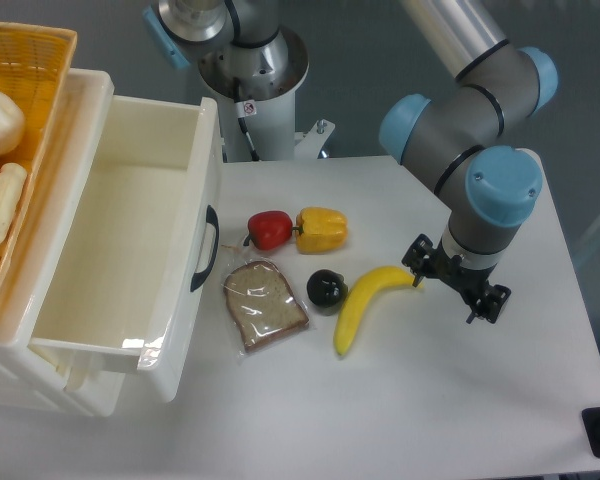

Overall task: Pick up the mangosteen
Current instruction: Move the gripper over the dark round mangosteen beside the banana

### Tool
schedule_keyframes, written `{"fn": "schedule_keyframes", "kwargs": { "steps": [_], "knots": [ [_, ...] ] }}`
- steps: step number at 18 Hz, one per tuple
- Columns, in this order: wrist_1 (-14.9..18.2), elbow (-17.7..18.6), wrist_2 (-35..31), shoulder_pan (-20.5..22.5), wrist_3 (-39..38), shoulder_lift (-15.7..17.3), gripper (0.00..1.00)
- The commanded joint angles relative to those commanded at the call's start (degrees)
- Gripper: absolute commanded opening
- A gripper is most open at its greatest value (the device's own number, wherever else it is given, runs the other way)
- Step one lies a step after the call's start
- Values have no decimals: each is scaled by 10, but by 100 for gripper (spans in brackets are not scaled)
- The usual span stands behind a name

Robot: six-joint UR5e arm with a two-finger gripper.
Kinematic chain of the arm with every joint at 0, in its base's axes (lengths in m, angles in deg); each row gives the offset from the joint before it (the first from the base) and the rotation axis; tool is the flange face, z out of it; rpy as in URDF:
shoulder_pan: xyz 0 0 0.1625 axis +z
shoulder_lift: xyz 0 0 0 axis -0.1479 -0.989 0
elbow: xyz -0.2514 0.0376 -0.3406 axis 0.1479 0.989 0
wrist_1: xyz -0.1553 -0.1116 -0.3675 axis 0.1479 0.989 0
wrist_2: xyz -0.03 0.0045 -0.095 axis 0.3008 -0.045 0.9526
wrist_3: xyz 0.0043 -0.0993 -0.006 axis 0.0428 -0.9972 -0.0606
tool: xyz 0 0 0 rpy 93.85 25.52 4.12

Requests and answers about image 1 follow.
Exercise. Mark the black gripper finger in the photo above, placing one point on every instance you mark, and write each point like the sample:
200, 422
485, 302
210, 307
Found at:
488, 303
419, 259

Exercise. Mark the yellow banana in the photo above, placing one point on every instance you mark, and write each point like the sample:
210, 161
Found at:
360, 297

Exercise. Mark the wrapped brown bread slice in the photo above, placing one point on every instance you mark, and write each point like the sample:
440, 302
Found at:
262, 305

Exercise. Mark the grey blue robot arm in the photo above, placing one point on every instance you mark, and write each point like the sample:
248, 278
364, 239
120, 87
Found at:
451, 147

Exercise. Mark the yellow bell pepper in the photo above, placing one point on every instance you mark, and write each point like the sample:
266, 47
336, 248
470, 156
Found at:
320, 230

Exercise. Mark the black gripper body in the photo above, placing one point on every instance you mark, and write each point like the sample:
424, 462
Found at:
451, 272

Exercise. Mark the white plastic drawer cabinet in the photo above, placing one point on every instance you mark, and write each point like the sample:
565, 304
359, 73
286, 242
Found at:
33, 375

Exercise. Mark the yellow woven basket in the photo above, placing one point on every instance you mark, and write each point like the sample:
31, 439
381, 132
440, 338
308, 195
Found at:
34, 63

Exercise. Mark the dark purple mangosteen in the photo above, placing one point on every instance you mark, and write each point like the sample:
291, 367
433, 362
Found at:
327, 291

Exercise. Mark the long white bread roll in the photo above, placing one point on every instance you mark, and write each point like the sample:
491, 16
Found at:
12, 180

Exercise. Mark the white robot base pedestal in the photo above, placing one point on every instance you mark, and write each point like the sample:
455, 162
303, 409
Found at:
255, 90

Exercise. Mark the white plastic drawer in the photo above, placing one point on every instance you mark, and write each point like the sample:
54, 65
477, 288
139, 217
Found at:
142, 243

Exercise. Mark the red bell pepper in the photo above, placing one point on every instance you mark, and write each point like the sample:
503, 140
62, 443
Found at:
268, 230

